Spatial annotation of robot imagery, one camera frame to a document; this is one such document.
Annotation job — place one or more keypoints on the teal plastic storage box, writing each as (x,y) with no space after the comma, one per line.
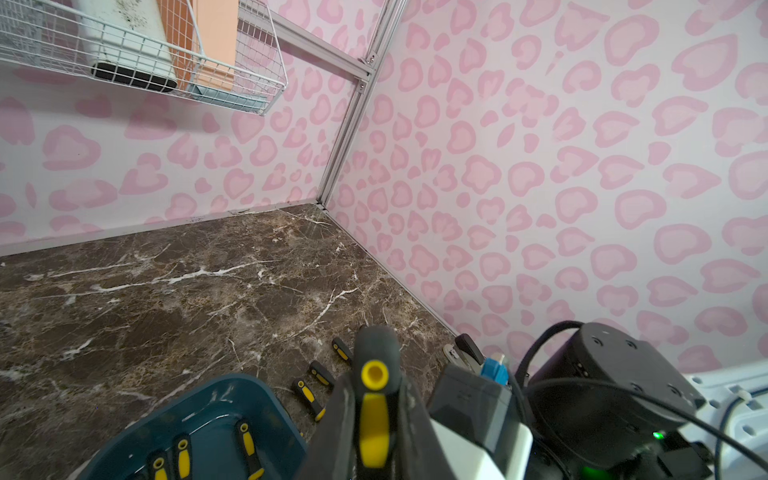
(208,414)

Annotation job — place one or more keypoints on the white wire wall basket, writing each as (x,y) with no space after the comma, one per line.
(44,35)

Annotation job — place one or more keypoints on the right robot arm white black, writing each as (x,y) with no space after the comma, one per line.
(601,396)

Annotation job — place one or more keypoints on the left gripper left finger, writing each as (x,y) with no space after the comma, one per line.
(330,454)

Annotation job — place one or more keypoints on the grey stapler on table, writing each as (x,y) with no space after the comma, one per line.
(464,353)

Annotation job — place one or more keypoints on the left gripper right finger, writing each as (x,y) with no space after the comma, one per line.
(419,453)

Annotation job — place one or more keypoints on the pink box in basket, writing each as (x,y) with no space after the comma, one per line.
(202,35)

